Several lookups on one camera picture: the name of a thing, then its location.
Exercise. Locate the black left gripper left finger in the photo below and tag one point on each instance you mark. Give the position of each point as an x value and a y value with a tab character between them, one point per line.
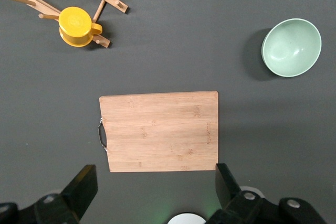
71	197

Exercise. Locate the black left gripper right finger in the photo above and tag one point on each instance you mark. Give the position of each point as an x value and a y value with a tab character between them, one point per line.
231	200

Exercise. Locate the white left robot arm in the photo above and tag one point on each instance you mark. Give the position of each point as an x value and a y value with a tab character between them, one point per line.
186	219

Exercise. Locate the bamboo cutting board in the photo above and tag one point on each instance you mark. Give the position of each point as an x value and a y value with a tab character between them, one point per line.
160	132

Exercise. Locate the pale green bowl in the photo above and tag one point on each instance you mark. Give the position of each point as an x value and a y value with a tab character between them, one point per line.
291	48

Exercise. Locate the yellow cup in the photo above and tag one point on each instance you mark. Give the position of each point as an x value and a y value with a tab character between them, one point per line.
74	26

